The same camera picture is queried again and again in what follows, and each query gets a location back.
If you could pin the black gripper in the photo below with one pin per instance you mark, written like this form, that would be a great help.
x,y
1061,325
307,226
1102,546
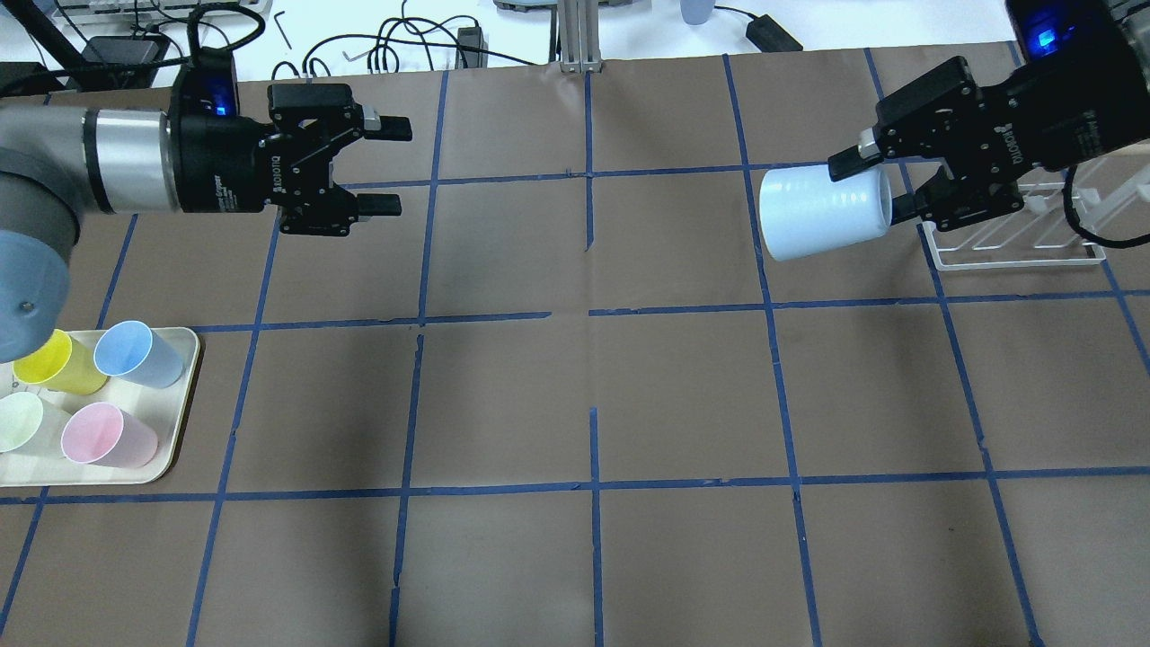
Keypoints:
x,y
218,163
1056,126

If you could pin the light blue cup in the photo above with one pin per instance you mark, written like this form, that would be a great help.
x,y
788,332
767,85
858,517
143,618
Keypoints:
x,y
803,212

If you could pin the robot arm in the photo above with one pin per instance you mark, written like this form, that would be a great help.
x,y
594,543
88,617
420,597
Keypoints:
x,y
60,165
1066,28

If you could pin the blue cup on desk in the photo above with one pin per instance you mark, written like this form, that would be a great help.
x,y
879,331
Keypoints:
x,y
696,12

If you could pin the yellow cup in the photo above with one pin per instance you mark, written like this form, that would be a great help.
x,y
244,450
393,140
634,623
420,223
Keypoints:
x,y
62,364

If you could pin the pink cup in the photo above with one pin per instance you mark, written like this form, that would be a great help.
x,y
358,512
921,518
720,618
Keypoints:
x,y
102,434

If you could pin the pale green cup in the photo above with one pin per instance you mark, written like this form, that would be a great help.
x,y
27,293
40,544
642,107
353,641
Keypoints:
x,y
31,426

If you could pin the black power adapter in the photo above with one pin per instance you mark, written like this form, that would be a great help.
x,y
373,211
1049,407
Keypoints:
x,y
769,36

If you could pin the white wire cup rack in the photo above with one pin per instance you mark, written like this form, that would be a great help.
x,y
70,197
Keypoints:
x,y
1109,195

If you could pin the aluminium frame post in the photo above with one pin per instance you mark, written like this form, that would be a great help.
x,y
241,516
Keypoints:
x,y
578,37

